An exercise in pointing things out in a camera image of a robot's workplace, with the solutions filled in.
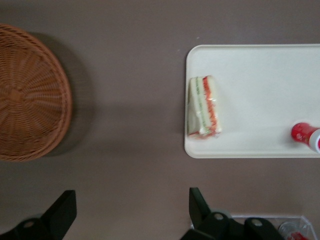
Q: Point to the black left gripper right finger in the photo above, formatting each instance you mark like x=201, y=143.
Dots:
x=200, y=212

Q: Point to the clear acrylic bottle rack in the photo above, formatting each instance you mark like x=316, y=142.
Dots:
x=270, y=216

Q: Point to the red white yogurt cup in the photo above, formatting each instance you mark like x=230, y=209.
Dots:
x=306, y=136

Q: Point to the triangle sandwich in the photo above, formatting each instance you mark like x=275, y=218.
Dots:
x=205, y=107

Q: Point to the round brown wicker basket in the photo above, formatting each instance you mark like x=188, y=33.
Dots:
x=30, y=95

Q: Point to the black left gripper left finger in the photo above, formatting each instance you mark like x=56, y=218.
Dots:
x=60, y=212

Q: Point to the red cola bottle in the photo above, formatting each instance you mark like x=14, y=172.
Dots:
x=296, y=233

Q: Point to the beige plastic tray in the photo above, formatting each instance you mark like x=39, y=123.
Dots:
x=262, y=87

